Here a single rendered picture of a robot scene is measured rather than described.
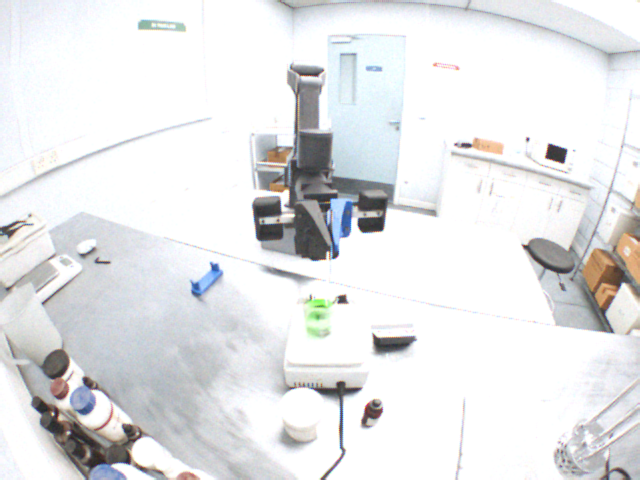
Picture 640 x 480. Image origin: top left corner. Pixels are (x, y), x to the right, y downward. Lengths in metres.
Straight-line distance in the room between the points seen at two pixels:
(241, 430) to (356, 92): 3.19
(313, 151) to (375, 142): 2.88
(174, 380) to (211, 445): 0.15
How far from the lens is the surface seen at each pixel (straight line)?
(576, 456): 0.36
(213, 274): 0.71
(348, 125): 3.33
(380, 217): 0.39
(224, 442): 0.46
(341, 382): 0.44
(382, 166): 3.33
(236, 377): 0.50
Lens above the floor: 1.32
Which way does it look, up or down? 31 degrees down
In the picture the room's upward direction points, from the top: straight up
